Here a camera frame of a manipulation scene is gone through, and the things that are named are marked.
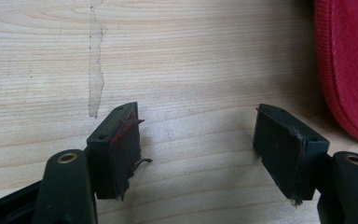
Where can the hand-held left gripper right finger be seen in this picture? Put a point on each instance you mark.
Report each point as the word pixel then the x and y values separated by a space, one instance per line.
pixel 287 158

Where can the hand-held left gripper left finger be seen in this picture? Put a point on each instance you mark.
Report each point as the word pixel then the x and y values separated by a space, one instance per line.
pixel 112 155

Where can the clear tape strip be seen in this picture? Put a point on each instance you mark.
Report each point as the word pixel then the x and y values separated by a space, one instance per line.
pixel 95 62

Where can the red cap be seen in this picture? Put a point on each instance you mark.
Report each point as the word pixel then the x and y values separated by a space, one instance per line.
pixel 348 62

